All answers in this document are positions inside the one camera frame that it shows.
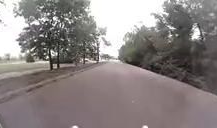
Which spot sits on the dirt and gravel verge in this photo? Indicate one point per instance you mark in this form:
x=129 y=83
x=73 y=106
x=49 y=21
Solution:
x=22 y=82

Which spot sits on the reddish grey asphalt path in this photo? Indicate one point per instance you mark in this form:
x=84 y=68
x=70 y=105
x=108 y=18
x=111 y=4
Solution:
x=112 y=96

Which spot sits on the row of trees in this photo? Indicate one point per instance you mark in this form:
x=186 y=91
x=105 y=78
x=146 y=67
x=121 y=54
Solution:
x=56 y=30

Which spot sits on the dense trees and bushes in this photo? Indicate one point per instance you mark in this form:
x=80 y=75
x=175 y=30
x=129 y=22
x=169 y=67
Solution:
x=182 y=50

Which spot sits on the robot's own part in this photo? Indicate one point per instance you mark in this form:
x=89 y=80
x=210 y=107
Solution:
x=145 y=126
x=74 y=126

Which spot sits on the pale kerb strip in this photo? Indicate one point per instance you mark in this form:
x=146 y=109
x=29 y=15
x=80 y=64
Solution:
x=39 y=84

